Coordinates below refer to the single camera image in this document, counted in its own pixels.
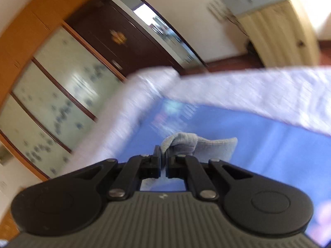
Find grey sweat pants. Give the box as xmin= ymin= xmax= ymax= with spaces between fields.
xmin=140 ymin=132 xmax=238 ymax=191

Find blue patterned bed sheet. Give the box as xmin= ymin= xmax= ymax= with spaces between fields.
xmin=117 ymin=99 xmax=330 ymax=245

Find wardrobe with frosted glass doors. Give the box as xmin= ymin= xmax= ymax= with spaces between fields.
xmin=1 ymin=0 xmax=124 ymax=181

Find white lilac quilt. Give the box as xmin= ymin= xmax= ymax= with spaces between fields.
xmin=59 ymin=66 xmax=330 ymax=175

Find dark wooden door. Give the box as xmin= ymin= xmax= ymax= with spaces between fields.
xmin=66 ymin=0 xmax=205 ymax=76

